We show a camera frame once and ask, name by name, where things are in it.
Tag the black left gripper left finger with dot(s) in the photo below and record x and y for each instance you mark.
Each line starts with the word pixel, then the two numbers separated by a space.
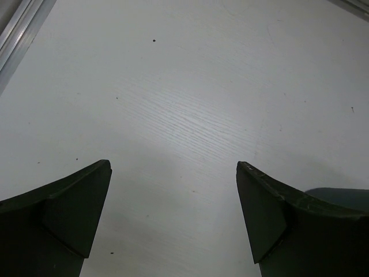
pixel 49 231

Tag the aluminium table frame rail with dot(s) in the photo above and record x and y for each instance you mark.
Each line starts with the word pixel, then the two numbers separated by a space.
pixel 20 22

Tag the dark blue plastic bin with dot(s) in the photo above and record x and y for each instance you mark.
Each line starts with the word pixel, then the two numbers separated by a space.
pixel 357 199

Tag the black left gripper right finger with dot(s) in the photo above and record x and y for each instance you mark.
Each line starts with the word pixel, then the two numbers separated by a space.
pixel 294 234

